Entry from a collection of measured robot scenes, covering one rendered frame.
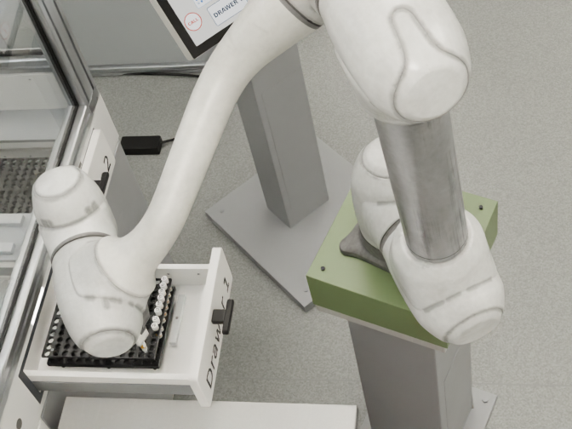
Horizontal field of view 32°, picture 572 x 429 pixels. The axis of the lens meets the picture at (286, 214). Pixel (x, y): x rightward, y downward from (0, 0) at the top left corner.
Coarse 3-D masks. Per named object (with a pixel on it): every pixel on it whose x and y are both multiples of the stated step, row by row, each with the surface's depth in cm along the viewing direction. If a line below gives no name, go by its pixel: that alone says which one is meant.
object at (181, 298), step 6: (180, 300) 194; (180, 306) 194; (180, 312) 193; (174, 318) 192; (180, 318) 192; (174, 324) 191; (180, 324) 192; (174, 330) 190; (174, 336) 190; (174, 342) 189
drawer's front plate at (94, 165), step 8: (96, 136) 214; (104, 136) 218; (96, 144) 213; (104, 144) 217; (88, 152) 212; (96, 152) 213; (104, 152) 217; (88, 160) 210; (96, 160) 213; (112, 160) 222; (88, 168) 209; (96, 168) 213; (104, 168) 217; (112, 168) 222; (96, 176) 213
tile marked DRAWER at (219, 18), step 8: (224, 0) 221; (232, 0) 222; (240, 0) 223; (208, 8) 220; (216, 8) 221; (224, 8) 221; (232, 8) 222; (240, 8) 223; (216, 16) 221; (224, 16) 221; (232, 16) 222; (216, 24) 221
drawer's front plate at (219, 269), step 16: (224, 256) 193; (208, 272) 188; (224, 272) 193; (208, 288) 185; (224, 288) 193; (208, 304) 183; (224, 304) 193; (208, 320) 181; (208, 336) 181; (192, 352) 178; (208, 352) 181; (192, 368) 176; (208, 368) 181; (192, 384) 175; (208, 384) 181; (208, 400) 181
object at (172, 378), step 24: (168, 264) 195; (192, 264) 194; (48, 288) 196; (192, 288) 197; (48, 312) 196; (192, 312) 194; (168, 336) 191; (192, 336) 190; (168, 360) 188; (48, 384) 186; (72, 384) 184; (96, 384) 183; (120, 384) 182; (144, 384) 181; (168, 384) 181
